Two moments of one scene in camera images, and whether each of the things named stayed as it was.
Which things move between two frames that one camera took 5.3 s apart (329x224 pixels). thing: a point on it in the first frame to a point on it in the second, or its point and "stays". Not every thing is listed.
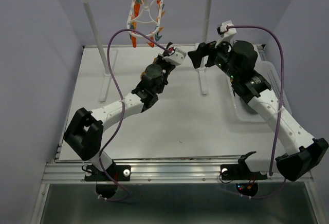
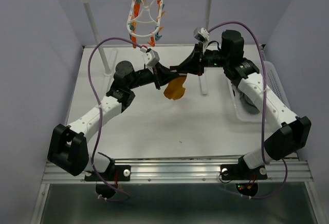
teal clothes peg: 131,26 stays
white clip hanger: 146,12 stays
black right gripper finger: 196,56 to 189,66
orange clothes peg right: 151,43 stays
